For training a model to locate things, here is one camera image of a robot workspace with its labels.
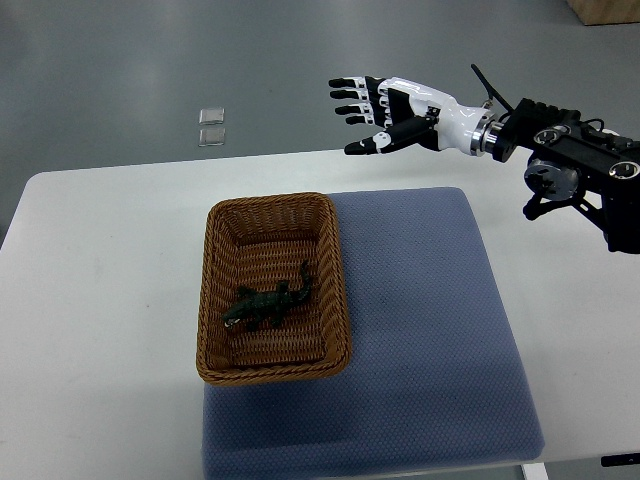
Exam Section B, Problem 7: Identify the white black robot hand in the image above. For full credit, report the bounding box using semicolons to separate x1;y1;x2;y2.
328;76;494;156

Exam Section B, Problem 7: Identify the dark green toy crocodile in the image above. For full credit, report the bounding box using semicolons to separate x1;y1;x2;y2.
222;260;313;331

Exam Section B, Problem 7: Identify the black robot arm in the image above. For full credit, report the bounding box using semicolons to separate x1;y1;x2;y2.
471;64;639;254

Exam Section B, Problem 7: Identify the brown wicker basket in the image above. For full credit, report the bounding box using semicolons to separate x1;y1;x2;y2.
196;193;352;386

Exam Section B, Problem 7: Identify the wooden box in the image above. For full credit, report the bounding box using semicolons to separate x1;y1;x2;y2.
567;0;640;26

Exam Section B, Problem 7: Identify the blue fabric mat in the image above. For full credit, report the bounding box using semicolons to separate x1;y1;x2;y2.
202;188;544;479

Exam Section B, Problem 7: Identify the white table leg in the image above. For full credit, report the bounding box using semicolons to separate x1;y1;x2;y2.
521;463;549;480

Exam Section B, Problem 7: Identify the black table control panel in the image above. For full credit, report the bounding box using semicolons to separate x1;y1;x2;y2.
600;452;640;468

